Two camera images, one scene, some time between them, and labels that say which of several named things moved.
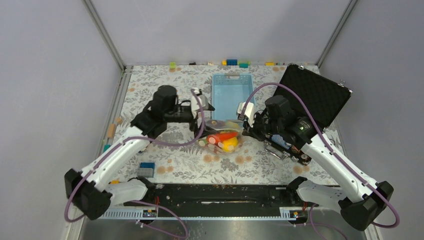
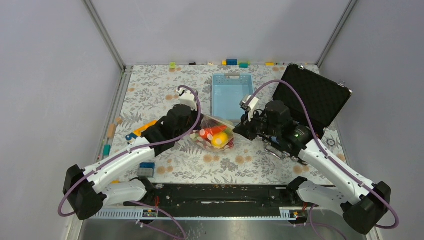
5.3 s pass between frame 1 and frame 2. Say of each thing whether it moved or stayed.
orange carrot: moved
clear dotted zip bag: moved
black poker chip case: stayed
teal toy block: stayed
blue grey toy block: stayed
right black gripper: stayed
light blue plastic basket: stayed
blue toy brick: stayed
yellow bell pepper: moved
